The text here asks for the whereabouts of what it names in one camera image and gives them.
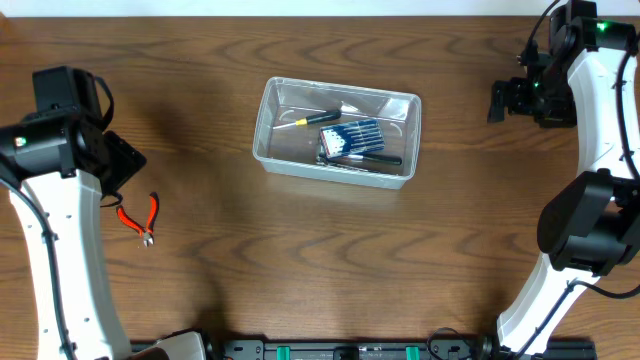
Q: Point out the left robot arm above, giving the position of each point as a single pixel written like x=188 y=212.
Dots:
x=58 y=169

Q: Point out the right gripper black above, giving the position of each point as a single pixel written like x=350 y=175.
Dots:
x=516 y=100

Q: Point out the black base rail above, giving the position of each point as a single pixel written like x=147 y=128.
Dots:
x=445 y=344

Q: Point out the clear plastic container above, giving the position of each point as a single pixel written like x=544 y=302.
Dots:
x=293 y=150

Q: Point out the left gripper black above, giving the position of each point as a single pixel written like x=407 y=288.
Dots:
x=126 y=161

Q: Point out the precision screwdriver set case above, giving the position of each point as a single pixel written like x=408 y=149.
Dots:
x=356 y=137

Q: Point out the yellow black screwdriver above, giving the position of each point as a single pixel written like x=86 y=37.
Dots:
x=313 y=119

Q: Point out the small hammer black handle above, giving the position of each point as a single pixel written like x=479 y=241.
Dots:
x=358 y=160

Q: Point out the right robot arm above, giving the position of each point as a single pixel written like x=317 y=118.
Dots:
x=585 y=80

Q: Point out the silver combination wrench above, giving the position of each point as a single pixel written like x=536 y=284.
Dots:
x=345 y=167

